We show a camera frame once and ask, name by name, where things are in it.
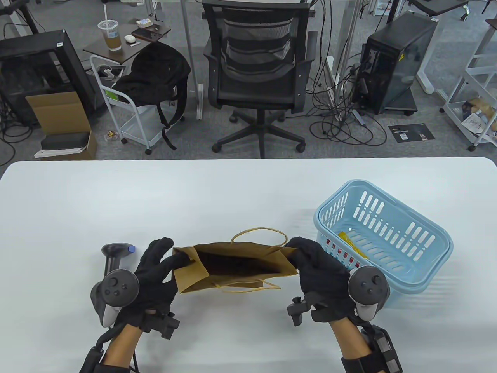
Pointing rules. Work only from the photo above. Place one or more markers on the small yellow wrapper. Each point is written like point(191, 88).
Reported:
point(111, 135)

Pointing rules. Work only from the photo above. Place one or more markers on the black barcode scanner blue trim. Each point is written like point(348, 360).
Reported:
point(112, 256)

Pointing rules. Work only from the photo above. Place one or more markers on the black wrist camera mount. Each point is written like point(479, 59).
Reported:
point(384, 349)
point(91, 361)

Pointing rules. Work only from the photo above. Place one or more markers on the person's left hand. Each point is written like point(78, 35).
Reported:
point(155, 279)

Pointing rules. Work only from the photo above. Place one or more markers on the small snack packet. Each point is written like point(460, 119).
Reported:
point(144, 22)

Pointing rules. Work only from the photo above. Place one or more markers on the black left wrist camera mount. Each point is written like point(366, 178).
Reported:
point(91, 361)

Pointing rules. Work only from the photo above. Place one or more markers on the white rolling cart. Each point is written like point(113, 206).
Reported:
point(139, 128)

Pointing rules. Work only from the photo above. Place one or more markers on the plastic cup with straw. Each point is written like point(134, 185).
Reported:
point(112, 39)

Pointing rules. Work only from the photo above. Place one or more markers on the white desk leg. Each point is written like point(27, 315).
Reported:
point(190, 46)
point(345, 39)
point(425, 74)

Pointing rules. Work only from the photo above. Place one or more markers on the yellow instant coffee powder package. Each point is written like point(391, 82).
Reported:
point(349, 240)

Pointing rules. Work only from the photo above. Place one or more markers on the person's left forearm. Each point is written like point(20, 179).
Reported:
point(120, 345)

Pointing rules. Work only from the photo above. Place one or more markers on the person's right hand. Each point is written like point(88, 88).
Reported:
point(322, 279)

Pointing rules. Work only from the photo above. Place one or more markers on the brown side table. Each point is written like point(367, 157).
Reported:
point(130, 52)

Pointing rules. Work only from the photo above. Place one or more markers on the light blue plastic basket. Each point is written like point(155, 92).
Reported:
point(437, 268)

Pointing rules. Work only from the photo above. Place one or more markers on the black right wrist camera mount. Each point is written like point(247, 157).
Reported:
point(384, 349)

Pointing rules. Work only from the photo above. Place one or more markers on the red instant coffee powder package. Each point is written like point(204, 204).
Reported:
point(344, 255)

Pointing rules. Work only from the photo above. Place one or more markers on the black grey controller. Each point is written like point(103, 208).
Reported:
point(369, 287)
point(114, 287)

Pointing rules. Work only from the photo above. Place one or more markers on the black mesh office chair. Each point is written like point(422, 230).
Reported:
point(256, 89)

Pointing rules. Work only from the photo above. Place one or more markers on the black backpack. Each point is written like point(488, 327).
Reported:
point(155, 74)

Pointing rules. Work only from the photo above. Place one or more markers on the black leaflet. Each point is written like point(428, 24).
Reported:
point(411, 133)

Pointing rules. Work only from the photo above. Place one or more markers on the open cardboard box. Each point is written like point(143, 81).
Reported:
point(58, 112)

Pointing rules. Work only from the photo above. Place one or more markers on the brown paper packet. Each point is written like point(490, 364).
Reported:
point(481, 105)

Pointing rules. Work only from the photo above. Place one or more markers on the brown paper bag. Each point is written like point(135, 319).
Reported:
point(279, 266)

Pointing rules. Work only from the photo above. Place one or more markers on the black computer tower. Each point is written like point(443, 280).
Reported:
point(404, 39)

